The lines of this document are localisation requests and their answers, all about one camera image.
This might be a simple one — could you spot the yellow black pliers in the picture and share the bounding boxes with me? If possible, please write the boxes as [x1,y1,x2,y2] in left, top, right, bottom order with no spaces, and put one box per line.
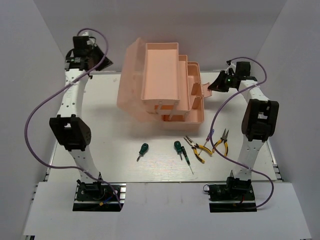
[212,128,230,159]

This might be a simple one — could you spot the pink plastic tool box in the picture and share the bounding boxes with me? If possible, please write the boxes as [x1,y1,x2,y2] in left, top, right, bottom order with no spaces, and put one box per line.
[116,37,212,132]

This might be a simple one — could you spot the yellow long-nose pliers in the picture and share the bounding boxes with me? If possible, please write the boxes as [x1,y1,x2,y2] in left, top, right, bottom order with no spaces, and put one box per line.
[183,135,214,164]

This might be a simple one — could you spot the green stubby screwdriver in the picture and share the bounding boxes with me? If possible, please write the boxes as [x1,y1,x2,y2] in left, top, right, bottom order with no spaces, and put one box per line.
[174,141,183,160]
[136,143,149,162]

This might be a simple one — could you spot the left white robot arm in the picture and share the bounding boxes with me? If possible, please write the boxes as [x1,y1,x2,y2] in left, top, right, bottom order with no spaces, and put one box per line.
[49,32,106,200]

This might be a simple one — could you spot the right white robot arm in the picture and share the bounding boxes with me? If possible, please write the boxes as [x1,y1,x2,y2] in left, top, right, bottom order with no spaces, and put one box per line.
[207,57,279,182]

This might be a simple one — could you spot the black precision screwdriver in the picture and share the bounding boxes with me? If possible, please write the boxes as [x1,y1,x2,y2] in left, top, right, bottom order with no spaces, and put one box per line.
[181,146,194,174]

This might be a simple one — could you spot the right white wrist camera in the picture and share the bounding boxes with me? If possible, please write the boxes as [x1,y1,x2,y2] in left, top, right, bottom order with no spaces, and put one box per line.
[225,59,236,76]

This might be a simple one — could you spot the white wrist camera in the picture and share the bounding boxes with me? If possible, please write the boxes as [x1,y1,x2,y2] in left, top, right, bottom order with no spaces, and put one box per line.
[80,30,97,45]
[225,59,236,76]

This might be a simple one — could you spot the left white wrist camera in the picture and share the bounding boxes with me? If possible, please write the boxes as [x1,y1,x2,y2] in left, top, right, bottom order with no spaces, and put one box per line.
[80,30,97,45]

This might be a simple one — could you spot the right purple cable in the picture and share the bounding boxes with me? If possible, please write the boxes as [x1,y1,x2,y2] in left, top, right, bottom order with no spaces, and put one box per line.
[209,56,275,209]

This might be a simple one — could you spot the purple cable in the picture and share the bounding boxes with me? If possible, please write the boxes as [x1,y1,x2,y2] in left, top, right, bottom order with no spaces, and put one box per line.
[209,56,275,209]
[23,28,124,210]

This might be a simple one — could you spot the purple handle screwdriver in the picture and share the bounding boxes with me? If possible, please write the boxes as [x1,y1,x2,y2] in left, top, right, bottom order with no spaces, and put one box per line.
[203,128,215,147]

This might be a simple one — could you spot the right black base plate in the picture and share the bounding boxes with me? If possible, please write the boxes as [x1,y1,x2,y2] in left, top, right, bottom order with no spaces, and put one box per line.
[202,176,257,213]

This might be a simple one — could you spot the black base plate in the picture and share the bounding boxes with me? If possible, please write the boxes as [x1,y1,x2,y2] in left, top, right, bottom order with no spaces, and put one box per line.
[202,176,257,213]
[72,179,127,212]

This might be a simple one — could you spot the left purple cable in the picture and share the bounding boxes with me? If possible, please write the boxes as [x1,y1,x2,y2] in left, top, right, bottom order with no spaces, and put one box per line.
[23,28,124,210]

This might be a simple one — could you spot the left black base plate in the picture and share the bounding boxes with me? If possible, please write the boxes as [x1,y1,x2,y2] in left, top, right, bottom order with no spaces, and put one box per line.
[72,179,127,212]

